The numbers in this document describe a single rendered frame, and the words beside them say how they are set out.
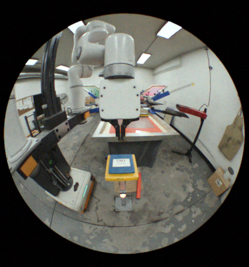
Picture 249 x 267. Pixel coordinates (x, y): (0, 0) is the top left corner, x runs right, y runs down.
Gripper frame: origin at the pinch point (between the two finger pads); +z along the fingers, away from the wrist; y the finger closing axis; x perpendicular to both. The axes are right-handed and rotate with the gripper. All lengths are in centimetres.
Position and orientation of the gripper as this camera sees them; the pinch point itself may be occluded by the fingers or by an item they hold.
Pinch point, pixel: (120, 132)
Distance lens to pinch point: 24.1
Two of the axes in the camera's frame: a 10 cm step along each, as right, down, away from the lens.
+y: 10.0, -0.3, 0.4
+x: -0.5, -4.9, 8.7
